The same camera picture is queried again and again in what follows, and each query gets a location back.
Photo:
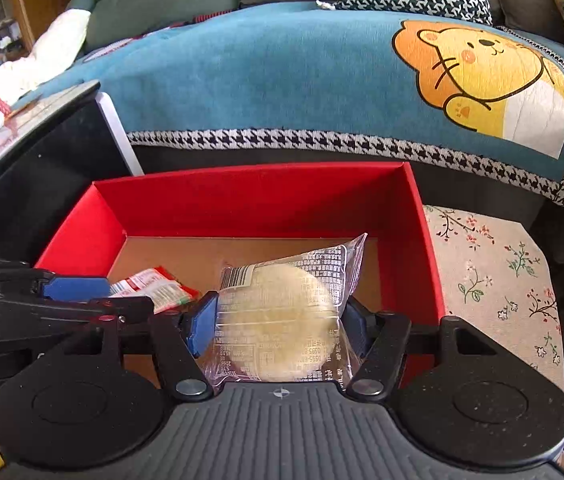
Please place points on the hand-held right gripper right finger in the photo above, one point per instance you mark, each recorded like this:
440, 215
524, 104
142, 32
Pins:
356, 330

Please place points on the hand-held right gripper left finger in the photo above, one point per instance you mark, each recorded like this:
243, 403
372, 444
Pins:
202, 325

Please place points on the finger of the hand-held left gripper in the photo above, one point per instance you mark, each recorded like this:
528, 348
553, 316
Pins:
127, 307
77, 287

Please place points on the clear round pastry packet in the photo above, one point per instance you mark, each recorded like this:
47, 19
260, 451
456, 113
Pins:
277, 310

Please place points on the red cardboard box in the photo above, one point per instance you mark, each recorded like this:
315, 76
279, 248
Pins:
262, 200

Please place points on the red white green snack packet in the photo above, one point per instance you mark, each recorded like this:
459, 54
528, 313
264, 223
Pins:
152, 285

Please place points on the black side table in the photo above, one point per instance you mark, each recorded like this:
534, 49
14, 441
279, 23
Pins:
37, 175

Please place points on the floral tablecloth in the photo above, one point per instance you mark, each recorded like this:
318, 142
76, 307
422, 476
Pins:
491, 270

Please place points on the white cloth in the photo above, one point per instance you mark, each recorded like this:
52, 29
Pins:
47, 50

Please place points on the red trimmed cloth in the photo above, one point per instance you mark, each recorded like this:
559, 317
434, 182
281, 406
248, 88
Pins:
112, 50

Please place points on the blue lion print sofa cover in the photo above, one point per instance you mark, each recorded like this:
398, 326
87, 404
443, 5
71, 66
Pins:
262, 75

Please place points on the small white wrapper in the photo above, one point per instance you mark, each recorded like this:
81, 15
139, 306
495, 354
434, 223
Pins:
329, 5

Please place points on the blue houndstooth trimmed sofa cover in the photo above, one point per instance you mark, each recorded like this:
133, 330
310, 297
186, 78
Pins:
551, 42

